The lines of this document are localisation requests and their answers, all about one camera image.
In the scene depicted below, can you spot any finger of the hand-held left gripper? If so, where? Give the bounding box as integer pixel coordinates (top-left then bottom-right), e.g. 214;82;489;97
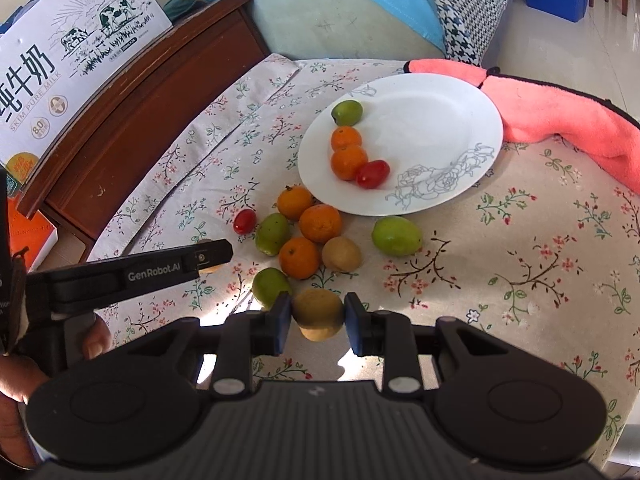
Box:
50;239;234;313

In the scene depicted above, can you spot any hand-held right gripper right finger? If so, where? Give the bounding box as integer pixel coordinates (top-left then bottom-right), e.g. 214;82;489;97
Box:
344;291;506;398

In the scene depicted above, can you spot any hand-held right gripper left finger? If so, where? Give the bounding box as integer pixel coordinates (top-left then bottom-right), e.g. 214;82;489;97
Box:
120;291;293;398

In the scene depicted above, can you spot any green jujube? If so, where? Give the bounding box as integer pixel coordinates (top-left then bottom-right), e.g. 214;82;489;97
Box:
255;212;292;257
331;100;363;127
371;216;423;257
251;267;293;311

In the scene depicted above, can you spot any orange mandarin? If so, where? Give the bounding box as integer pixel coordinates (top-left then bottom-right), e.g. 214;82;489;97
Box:
276;185;315;221
331;126;363;152
278;236;321;281
298;204;344;244
330;145;369;182

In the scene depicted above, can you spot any white floral plate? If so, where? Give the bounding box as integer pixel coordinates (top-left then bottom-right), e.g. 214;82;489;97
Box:
298;74;504;217

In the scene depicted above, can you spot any person's left hand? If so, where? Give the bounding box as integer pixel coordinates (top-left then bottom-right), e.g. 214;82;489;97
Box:
0;312;112;468

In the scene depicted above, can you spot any orange box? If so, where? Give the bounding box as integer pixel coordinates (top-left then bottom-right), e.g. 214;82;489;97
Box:
5;195;58;273

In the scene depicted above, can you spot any floral tablecloth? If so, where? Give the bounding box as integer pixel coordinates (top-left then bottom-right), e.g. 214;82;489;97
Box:
85;52;640;466

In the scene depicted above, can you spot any brown wooden headboard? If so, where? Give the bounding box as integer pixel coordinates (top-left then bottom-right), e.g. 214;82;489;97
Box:
15;0;273;261

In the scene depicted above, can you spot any white cow print carton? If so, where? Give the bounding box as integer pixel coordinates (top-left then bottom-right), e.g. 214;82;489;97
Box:
0;0;173;171

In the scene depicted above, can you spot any pink towel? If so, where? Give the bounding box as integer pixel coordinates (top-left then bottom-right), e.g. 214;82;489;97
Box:
402;58;640;188

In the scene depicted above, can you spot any checkered sofa cover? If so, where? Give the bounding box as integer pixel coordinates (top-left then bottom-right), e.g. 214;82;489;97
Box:
425;0;518;66

